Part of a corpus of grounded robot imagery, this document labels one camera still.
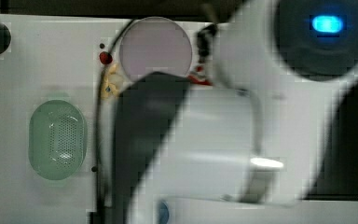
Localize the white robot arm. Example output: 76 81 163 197
108 0 358 224

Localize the lavender oval plate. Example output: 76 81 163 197
119 17 192 81

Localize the peeled toy banana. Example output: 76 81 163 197
100 63 124 99

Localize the red toy strawberry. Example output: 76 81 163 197
99 51 113 65

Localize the blue bowl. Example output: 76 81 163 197
158 201 170 224

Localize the green perforated colander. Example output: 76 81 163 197
28 100 87 180

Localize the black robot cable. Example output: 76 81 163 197
93 18 138 224

